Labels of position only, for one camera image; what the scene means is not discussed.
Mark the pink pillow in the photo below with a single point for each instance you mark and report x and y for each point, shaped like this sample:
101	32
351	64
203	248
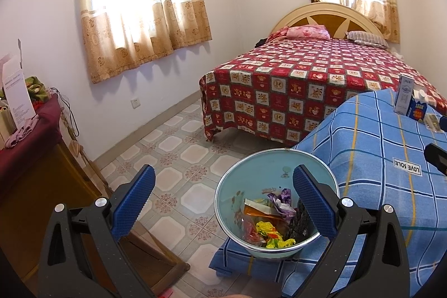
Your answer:
307	32

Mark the pale pink cloth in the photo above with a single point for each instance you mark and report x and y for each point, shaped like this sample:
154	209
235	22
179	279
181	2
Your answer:
21	135

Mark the blue checked tablecloth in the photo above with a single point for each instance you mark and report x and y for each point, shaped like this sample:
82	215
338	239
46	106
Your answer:
366	162

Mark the blue milk carton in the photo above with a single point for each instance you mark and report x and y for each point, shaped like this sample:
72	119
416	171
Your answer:
417	113

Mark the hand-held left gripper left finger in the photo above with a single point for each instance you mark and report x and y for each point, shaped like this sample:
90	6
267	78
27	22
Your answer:
134	200

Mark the dark cloth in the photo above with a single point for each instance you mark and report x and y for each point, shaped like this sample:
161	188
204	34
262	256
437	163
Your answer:
262	42

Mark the wooden stool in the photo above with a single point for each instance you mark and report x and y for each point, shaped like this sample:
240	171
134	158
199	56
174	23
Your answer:
157	256

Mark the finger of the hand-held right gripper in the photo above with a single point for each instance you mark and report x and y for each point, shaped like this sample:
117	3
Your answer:
437	158
443	124

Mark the red checked bedspread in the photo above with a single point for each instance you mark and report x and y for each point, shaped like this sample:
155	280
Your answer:
279	81

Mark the large purple wrapper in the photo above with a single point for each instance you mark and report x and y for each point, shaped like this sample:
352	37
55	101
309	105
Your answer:
284	210

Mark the beige hanging cloth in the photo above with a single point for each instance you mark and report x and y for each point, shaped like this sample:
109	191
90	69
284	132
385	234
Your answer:
75	144

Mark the white wall socket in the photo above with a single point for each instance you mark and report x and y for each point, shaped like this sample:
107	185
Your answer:
135	103

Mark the black ribbed wrapper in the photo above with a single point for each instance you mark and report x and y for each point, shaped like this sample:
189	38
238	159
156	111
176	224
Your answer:
297	224

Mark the white milk carton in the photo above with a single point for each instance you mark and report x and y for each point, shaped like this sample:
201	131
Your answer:
403	95

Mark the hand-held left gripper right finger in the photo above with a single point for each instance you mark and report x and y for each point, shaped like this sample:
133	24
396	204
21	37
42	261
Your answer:
314	200

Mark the maroon cloth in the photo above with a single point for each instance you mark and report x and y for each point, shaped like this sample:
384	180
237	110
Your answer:
35	137

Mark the orange packet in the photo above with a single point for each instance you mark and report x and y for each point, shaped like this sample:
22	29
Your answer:
258	211

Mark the clear snack packet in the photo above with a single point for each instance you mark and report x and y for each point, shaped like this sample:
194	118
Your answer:
432	123

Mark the light blue trash bin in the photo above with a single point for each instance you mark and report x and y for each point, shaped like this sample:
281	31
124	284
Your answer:
244	175

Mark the green floral cloth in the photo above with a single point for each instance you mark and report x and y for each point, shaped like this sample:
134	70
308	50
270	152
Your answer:
36	88

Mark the red plastic bag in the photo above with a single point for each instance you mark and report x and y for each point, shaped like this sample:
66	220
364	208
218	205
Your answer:
249	228

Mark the cream wooden headboard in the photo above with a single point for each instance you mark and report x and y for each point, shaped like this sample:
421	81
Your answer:
314	15

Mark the yellow wrapper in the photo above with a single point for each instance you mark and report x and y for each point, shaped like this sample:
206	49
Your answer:
267	228

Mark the striped pillow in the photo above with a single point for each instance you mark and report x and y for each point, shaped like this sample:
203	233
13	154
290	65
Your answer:
366	39

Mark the small white cloth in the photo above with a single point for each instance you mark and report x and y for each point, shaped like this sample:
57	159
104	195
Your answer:
398	53

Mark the wooden cabinet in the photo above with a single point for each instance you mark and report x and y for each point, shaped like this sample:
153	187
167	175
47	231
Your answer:
42	196

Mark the wide beige curtain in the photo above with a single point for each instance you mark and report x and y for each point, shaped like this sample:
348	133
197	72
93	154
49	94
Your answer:
139	22

